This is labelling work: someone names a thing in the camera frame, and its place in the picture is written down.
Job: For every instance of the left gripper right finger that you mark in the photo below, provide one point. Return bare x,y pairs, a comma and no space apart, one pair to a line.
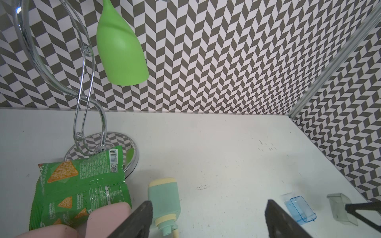
280,224

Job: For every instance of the blue transparent tray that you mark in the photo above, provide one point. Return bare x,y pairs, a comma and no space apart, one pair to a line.
299,209

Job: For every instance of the green snack packet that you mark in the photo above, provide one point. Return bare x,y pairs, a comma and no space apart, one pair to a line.
68,192

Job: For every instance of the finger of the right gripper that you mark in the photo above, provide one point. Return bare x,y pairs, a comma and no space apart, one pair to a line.
372,206

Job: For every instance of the grey transparent tray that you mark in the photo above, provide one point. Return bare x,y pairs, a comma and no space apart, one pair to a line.
337,202

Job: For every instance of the mint green pencil sharpener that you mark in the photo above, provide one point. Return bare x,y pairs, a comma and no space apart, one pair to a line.
164,196

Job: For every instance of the green plastic cup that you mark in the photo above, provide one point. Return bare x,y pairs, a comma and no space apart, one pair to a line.
119,49

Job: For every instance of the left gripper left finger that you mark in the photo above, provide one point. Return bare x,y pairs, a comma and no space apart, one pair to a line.
137,225

